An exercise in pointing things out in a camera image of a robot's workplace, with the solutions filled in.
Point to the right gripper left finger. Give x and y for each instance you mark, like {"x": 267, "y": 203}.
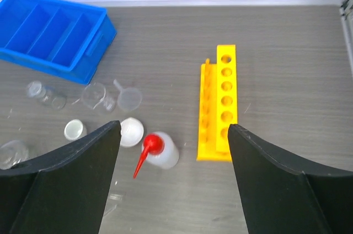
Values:
{"x": 64, "y": 190}

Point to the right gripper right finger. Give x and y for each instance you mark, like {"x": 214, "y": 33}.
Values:
{"x": 282, "y": 192}

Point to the yellow test tube rack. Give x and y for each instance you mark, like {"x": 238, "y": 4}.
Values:
{"x": 218, "y": 105}

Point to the small white crucible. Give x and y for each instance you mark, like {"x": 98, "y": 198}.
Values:
{"x": 74, "y": 130}

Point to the clear glass flask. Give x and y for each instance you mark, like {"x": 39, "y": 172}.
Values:
{"x": 12, "y": 153}

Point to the white evaporating dish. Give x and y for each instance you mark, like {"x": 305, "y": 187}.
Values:
{"x": 132, "y": 132}

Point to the clear glass beaker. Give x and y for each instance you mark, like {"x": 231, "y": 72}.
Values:
{"x": 96, "y": 97}

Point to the small clear glass jar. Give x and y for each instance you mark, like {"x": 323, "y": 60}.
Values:
{"x": 46, "y": 95}

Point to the clear plastic funnel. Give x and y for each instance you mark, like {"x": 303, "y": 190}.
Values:
{"x": 129, "y": 98}

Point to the blue compartment bin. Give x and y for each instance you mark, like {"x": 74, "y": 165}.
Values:
{"x": 61, "y": 38}

